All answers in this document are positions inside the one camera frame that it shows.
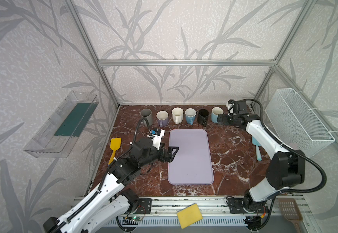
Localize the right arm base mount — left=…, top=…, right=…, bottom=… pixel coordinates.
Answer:
left=225, top=196, right=269, bottom=215

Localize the aluminium frame rail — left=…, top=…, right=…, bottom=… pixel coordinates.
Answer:
left=98, top=60, right=275, bottom=67

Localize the lavender plastic tray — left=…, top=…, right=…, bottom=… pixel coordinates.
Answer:
left=168, top=129, right=214, bottom=185

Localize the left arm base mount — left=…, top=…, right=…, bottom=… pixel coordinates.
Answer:
left=129, top=198, right=152, bottom=215

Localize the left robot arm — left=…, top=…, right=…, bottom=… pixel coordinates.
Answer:
left=43, top=129, right=179, bottom=233

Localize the light blue spatula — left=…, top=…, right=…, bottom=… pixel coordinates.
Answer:
left=251, top=137, right=262, bottom=161

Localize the brown slotted spatula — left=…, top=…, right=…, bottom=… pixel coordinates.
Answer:
left=279, top=198, right=303, bottom=233

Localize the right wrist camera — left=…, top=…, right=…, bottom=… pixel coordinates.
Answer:
left=227, top=100, right=235, bottom=115

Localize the yellow spatula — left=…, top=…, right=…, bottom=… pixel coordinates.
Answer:
left=108, top=138, right=121, bottom=166

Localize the black mug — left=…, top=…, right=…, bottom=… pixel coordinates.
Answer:
left=198, top=109, right=209, bottom=127

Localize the yellow sponge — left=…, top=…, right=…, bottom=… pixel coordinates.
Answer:
left=177, top=203, right=203, bottom=229

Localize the light blue mug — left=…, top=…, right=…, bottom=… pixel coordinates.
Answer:
left=211, top=107, right=224, bottom=124

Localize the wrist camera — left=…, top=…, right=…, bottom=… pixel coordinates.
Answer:
left=149, top=129, right=165, bottom=150
left=227, top=100, right=235, bottom=115

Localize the white faceted mug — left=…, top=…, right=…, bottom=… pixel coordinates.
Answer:
left=172, top=107, right=184, bottom=124

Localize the grey mug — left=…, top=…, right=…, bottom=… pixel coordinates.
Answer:
left=140, top=108, right=153, bottom=126

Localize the blue dotted square mug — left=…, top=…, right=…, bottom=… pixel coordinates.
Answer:
left=185, top=108, right=197, bottom=125

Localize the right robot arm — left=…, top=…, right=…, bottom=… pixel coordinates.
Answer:
left=217, top=99, right=327, bottom=212

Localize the clear plastic shelf bin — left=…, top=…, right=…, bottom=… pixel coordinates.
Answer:
left=24, top=91, right=99, bottom=158

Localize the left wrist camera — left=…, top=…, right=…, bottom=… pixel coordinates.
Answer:
left=149, top=129, right=165, bottom=150

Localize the white wire basket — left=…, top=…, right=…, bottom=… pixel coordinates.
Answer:
left=265, top=88, right=335, bottom=157

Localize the green circuit board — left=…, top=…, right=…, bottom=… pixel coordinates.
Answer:
left=123, top=216, right=144, bottom=225

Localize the lavender mug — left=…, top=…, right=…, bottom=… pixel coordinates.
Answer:
left=156, top=111, right=170, bottom=128

